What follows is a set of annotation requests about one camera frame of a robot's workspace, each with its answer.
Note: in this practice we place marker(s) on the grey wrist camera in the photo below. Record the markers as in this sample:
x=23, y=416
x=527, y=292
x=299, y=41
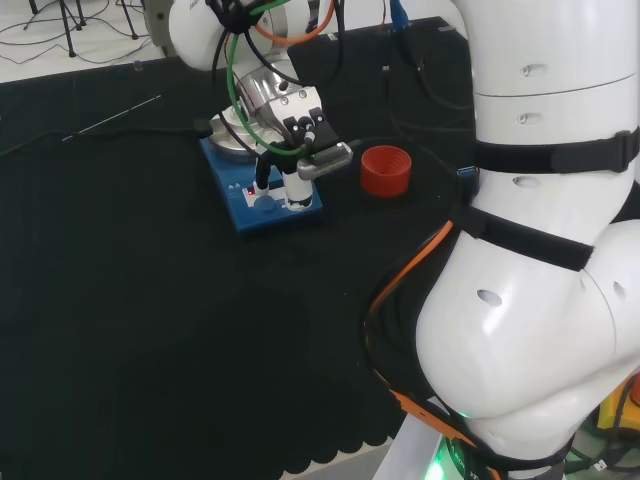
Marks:
x=325, y=160

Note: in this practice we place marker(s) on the grey metal box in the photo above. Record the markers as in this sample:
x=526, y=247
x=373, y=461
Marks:
x=156, y=20

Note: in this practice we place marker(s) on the black tripod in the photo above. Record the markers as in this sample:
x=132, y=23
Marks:
x=129, y=19
x=68, y=30

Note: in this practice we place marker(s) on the black bench cloth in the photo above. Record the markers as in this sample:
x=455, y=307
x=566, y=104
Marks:
x=150, y=300

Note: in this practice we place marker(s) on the thin glass rod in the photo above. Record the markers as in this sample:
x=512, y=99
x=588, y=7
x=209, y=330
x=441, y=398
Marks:
x=120, y=113

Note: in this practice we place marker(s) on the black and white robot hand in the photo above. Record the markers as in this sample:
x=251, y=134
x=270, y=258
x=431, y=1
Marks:
x=296, y=192

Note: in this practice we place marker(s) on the small clear clip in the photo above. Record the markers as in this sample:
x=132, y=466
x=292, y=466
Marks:
x=137, y=66

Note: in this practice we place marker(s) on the heater with blue base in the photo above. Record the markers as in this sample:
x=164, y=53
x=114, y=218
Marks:
x=250, y=220

